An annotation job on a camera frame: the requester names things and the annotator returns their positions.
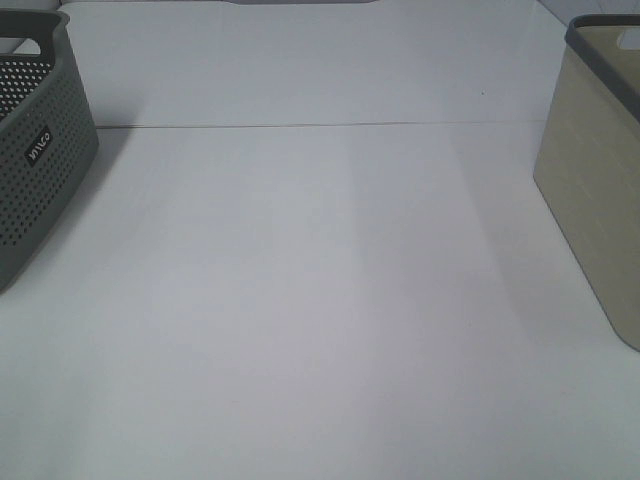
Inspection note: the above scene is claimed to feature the beige basket grey rim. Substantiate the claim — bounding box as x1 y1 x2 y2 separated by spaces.
533 14 639 349

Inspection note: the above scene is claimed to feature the grey perforated plastic basket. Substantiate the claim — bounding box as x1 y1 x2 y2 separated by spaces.
1 9 99 288

